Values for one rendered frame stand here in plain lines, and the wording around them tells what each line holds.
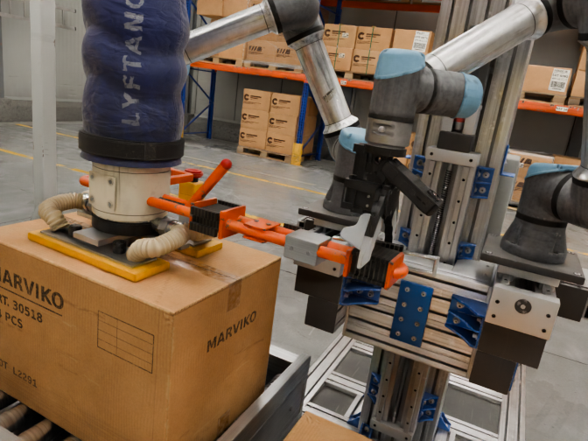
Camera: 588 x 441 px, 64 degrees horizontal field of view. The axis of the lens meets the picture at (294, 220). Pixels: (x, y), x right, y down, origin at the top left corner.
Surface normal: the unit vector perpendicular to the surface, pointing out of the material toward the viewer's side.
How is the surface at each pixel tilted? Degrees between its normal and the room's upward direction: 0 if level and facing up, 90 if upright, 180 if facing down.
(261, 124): 92
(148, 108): 75
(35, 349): 90
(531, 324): 90
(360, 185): 90
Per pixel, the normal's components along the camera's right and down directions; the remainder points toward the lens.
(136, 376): -0.46, 0.18
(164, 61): 0.74, -0.07
